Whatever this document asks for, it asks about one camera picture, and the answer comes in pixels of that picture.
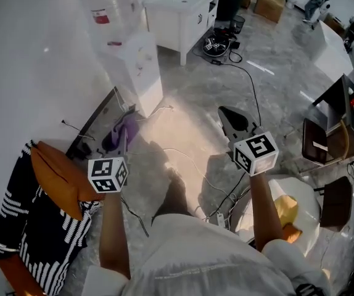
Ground small orange pillow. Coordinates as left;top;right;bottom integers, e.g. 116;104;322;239
281;223;303;244

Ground white water dispenser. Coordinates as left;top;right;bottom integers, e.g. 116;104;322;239
96;31;164;119

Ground short black floor cable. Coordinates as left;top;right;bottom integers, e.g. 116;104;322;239
120;195;150;238

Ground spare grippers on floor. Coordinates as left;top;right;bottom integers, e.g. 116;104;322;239
202;34;231;57

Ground black wire waste basket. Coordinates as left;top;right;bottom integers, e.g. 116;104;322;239
229;14;246;36

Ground white floor cable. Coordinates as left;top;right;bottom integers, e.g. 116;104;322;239
163;147;221;197

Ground person's left forearm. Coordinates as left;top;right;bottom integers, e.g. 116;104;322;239
97;191;132;279

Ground black desk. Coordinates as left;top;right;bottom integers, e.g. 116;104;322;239
311;72;354;160

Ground person's white shirt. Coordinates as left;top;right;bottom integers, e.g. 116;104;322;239
81;213;332;296

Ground white vanity cabinet with sink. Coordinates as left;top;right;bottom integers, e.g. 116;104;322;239
142;0;245;66

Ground dark brown stool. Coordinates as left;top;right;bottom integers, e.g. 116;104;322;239
319;175;354;232

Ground person's right forearm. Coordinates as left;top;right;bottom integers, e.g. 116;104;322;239
249;172;284;253

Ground long black floor cable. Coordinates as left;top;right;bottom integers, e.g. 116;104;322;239
191;46;262;126

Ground black wall cable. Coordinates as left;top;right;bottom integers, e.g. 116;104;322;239
60;120;97;142

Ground yellow cloth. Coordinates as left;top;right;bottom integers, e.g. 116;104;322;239
273;194;300;228

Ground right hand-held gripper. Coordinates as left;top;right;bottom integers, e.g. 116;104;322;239
217;105;280;177

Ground white counter block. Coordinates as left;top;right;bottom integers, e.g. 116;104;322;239
313;20;354;77

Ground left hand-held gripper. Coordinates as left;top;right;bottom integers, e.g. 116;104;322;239
88;107;138;194

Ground thin white cable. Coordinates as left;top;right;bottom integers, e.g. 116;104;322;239
134;104;175;123

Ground clear water bottle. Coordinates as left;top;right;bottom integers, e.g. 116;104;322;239
83;0;144;56

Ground black white striped blanket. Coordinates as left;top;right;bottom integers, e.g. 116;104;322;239
0;139;104;296

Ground brown chair with wooden frame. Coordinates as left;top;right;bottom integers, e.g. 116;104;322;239
301;117;351;167

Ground large cardboard box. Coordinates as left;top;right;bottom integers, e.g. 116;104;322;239
253;0;286;23

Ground purple cloth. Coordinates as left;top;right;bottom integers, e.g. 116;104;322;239
105;113;140;154

